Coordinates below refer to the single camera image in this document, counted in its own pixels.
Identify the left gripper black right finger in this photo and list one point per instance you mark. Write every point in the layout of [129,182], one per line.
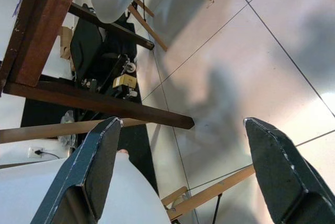
[282,182]

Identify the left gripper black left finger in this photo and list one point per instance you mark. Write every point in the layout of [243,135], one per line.
[96,169]

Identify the clear plastic bag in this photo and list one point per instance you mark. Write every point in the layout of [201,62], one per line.
[66,119]

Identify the small yellow box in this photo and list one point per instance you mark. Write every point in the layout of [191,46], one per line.
[124,80]

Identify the black stand with caster wheel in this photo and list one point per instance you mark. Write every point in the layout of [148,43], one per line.
[130,66]

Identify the brown cardboard piece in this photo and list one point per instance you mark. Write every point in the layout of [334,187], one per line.
[65,38]

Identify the dark wooden table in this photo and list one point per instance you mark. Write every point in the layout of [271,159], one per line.
[47,17]

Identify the white wall socket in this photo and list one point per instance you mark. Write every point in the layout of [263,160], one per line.
[33,152]

